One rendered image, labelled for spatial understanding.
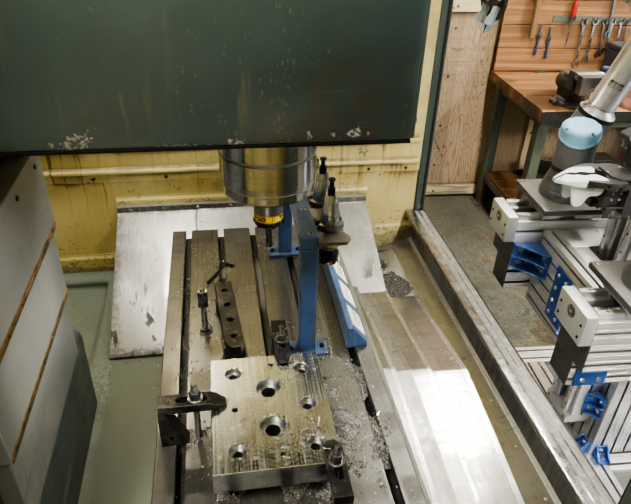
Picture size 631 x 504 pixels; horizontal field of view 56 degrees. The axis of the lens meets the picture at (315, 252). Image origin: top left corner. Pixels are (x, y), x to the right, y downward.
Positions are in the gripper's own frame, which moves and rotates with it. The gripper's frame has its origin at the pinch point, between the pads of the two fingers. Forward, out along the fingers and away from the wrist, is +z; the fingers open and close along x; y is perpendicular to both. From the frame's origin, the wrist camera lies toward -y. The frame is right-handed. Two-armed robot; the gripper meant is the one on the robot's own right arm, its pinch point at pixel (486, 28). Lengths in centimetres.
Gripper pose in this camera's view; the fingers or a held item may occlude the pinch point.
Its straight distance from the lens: 213.2
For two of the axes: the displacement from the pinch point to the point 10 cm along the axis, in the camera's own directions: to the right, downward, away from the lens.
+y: -7.5, 3.1, -5.8
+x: 6.4, 5.3, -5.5
